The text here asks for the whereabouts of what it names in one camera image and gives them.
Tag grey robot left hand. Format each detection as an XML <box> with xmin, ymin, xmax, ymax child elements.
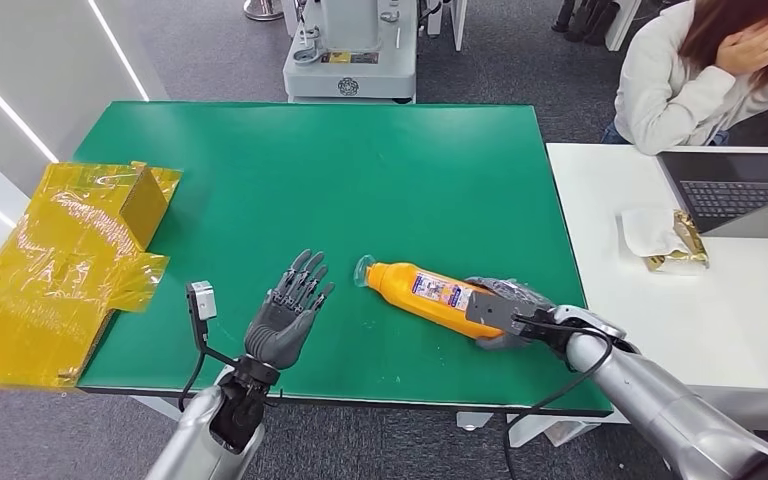
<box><xmin>244</xmin><ymin>248</ymin><xmax>337</xmax><ymax>371</ymax></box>

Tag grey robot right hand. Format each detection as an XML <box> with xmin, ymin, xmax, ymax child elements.
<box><xmin>466</xmin><ymin>276</ymin><xmax>562</xmax><ymax>352</ymax></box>

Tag orange detergent bottle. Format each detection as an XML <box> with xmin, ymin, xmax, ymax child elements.
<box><xmin>353</xmin><ymin>254</ymin><xmax>512</xmax><ymax>341</ymax></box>

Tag white table foot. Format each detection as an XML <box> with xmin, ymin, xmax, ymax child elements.
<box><xmin>130</xmin><ymin>395</ymin><xmax>187</xmax><ymax>424</ymax></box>
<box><xmin>456</xmin><ymin>411</ymin><xmax>495</xmax><ymax>433</ymax></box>

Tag white paper napkin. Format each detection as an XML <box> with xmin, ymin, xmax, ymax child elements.
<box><xmin>619</xmin><ymin>206</ymin><xmax>691</xmax><ymax>261</ymax></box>

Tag gold foil wrapper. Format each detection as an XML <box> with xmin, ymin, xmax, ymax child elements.
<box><xmin>644</xmin><ymin>209</ymin><xmax>712</xmax><ymax>274</ymax></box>

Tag yellow taped cardboard box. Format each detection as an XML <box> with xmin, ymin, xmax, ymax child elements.
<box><xmin>0</xmin><ymin>160</ymin><xmax>184</xmax><ymax>393</ymax></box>

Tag grey laptop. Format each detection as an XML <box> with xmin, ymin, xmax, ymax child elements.
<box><xmin>656</xmin><ymin>150</ymin><xmax>768</xmax><ymax>240</ymax></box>

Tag person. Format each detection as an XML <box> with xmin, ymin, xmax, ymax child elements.
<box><xmin>599</xmin><ymin>0</ymin><xmax>768</xmax><ymax>158</ymax></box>

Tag grey machine stand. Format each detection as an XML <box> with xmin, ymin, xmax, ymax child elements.
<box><xmin>281</xmin><ymin>0</ymin><xmax>420</xmax><ymax>105</ymax></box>

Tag black boots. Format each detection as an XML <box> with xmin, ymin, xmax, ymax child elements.
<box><xmin>550</xmin><ymin>0</ymin><xmax>622</xmax><ymax>48</ymax></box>

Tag chrome round base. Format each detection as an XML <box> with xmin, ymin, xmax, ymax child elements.
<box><xmin>242</xmin><ymin>0</ymin><xmax>285</xmax><ymax>23</ymax></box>

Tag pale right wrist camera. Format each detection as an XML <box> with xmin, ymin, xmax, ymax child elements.
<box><xmin>464</xmin><ymin>290</ymin><xmax>542</xmax><ymax>337</ymax></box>

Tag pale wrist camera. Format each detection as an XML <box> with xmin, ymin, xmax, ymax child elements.
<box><xmin>185</xmin><ymin>280</ymin><xmax>219</xmax><ymax>324</ymax></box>
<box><xmin>464</xmin><ymin>290</ymin><xmax>542</xmax><ymax>337</ymax></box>

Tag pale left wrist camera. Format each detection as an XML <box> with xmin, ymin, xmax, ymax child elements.
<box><xmin>185</xmin><ymin>280</ymin><xmax>219</xmax><ymax>324</ymax></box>

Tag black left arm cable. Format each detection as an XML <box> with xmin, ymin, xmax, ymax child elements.
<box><xmin>177</xmin><ymin>317</ymin><xmax>243</xmax><ymax>413</ymax></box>

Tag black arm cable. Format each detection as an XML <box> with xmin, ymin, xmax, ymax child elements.
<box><xmin>177</xmin><ymin>317</ymin><xmax>243</xmax><ymax>413</ymax></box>
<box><xmin>502</xmin><ymin>316</ymin><xmax>615</xmax><ymax>480</ymax></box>

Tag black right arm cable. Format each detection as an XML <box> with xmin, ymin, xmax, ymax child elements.
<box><xmin>502</xmin><ymin>316</ymin><xmax>615</xmax><ymax>480</ymax></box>

